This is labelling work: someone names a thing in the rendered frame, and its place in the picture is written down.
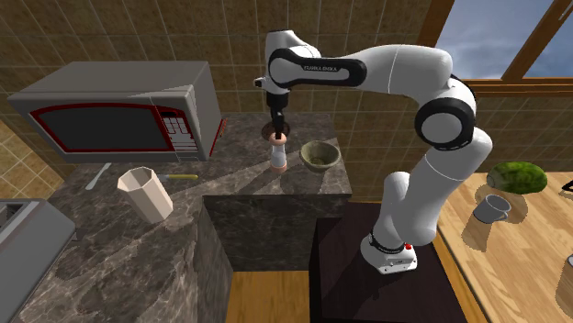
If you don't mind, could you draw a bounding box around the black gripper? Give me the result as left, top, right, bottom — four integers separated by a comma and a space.
266, 91, 288, 139

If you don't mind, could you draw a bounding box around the small brown round dish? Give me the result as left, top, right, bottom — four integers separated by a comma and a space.
261, 122, 292, 140

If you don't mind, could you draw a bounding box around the white shaker with pink ends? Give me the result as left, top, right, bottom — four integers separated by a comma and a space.
268, 135, 289, 174

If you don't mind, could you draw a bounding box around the green bowl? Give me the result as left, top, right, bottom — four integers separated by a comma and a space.
298, 139, 343, 174

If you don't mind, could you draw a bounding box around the beige octagonal cup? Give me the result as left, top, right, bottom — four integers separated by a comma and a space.
117, 166, 174, 224

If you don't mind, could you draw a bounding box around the grey microwave with red trim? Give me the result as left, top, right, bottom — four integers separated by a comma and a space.
6, 61, 226, 164

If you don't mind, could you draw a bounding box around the dark robot stand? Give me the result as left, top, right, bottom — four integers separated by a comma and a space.
308, 201, 469, 323

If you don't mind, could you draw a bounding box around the wooden-framed window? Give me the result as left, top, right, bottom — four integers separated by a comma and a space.
417, 0, 573, 97

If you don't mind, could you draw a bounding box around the grey mug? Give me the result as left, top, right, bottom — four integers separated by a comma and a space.
472, 194, 512, 224

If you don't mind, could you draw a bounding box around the grey toaster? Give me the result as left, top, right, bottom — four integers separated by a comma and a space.
0, 198, 77, 323

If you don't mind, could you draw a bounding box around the yellow-handled knife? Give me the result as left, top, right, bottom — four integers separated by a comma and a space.
158, 173, 200, 183

